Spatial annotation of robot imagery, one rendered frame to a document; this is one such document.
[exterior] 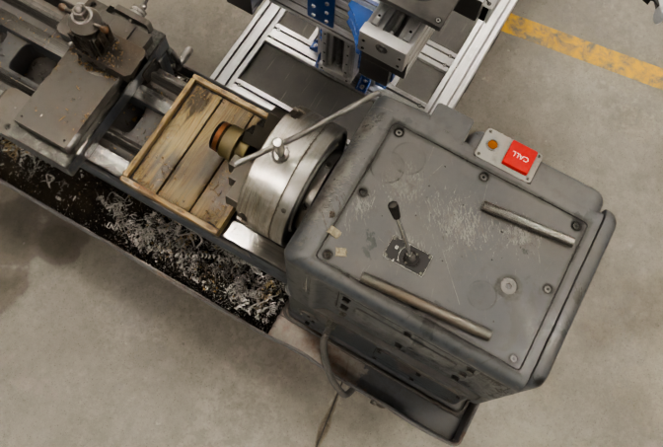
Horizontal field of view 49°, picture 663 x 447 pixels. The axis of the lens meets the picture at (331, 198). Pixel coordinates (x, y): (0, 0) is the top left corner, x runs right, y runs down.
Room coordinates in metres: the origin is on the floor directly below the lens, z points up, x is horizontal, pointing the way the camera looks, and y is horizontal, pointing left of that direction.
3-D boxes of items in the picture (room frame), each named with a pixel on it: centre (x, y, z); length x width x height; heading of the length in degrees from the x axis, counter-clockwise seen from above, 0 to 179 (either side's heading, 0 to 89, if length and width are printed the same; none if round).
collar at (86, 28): (0.95, 0.65, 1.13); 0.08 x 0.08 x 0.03
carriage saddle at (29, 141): (0.90, 0.73, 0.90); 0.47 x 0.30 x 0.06; 156
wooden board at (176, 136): (0.72, 0.35, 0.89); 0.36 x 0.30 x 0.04; 156
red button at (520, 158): (0.64, -0.40, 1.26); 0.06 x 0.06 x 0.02; 66
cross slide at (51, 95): (0.89, 0.68, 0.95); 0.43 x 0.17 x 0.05; 156
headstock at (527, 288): (0.47, -0.27, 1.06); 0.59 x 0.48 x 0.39; 66
